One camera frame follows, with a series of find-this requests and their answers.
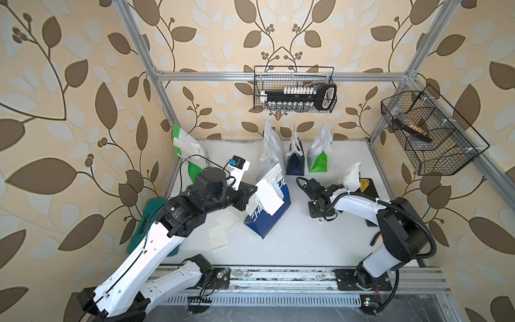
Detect small blue paper bag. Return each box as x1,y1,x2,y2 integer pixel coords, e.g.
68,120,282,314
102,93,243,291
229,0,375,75
244,164,291,239

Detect large green white bag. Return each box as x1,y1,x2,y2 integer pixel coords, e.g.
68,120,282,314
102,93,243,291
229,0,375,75
172,124,210,182

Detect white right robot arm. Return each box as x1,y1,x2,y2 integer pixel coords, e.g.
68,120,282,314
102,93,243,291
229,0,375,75
296,178,437,280

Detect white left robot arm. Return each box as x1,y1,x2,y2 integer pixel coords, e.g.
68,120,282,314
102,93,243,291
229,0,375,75
77,167,258,321

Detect white paper bag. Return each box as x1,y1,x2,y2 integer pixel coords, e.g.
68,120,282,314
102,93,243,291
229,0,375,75
257,120,286,181

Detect dark navy small bag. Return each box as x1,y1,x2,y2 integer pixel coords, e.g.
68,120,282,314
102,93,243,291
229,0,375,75
286,130,305,176

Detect small green paper bag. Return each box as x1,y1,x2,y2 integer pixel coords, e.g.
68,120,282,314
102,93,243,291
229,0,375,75
308,124,333,173

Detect black yellow flat case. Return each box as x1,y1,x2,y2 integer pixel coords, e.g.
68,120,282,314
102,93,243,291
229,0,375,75
359,178,379,198

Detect green plastic tool case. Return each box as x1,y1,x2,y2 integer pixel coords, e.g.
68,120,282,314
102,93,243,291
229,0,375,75
126,198,168,254

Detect black socket set holder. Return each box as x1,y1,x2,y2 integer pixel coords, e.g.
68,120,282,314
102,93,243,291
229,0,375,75
258,83,337,113

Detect tool in right basket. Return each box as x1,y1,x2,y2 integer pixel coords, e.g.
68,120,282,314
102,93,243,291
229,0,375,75
394,118,433,143

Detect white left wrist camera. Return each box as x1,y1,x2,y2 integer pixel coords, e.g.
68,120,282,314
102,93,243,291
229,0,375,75
228,156,250,191

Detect orange handled pliers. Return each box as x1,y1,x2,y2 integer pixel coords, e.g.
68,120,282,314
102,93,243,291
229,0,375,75
370,232,382,246

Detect black wire basket back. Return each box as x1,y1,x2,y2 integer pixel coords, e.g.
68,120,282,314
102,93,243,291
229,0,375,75
253,65,337,115

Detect black wire basket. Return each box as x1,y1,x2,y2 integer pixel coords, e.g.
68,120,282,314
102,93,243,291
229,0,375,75
253,65,337,115
381,84,490,176

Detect aluminium front rail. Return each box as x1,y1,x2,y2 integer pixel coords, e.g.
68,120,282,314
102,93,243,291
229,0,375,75
206,266,451,295

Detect black wire basket right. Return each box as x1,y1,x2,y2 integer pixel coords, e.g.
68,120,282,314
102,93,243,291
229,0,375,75
381,84,490,176

